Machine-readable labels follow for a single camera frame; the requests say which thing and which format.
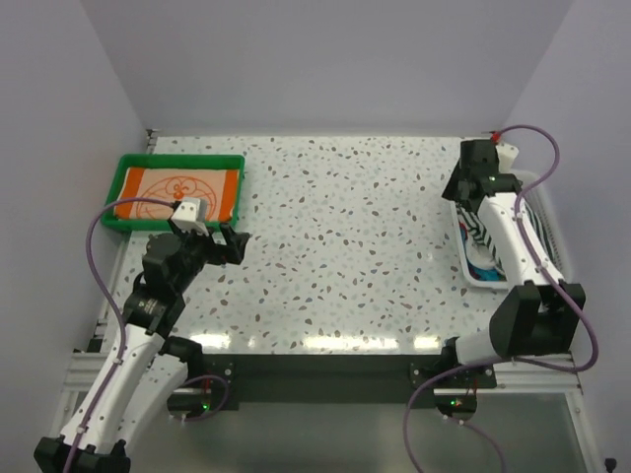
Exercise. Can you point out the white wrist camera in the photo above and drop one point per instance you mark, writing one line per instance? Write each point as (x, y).
(507, 154)
(189, 216)

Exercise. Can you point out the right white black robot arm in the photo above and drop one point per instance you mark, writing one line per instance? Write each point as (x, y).
(540, 313)

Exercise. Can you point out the red blue patterned towel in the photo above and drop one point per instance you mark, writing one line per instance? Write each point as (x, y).
(480, 263)

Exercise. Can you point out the green plastic tray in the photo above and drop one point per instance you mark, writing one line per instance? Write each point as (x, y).
(137, 214)

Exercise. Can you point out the aluminium frame rail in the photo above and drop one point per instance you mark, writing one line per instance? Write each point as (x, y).
(511, 379)

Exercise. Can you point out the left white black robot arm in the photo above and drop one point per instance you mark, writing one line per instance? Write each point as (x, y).
(146, 363)

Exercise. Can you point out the white plastic basket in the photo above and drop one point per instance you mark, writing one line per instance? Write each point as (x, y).
(547, 217)

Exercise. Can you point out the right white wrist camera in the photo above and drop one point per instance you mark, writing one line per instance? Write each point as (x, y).
(507, 154)

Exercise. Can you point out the orange folded cartoon towel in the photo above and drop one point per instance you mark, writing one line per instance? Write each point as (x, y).
(218, 187)

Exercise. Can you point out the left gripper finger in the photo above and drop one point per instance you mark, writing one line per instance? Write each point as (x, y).
(233, 254)
(230, 234)

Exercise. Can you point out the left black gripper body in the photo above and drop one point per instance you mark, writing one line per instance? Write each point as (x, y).
(199, 248)

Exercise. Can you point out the green white striped towel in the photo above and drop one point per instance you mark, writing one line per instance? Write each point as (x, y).
(482, 238)

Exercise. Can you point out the black mounting base plate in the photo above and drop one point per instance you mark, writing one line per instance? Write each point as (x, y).
(318, 379)

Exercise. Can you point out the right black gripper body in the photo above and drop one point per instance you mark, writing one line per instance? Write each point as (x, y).
(455, 186)

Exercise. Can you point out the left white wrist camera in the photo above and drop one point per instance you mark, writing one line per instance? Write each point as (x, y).
(189, 216)

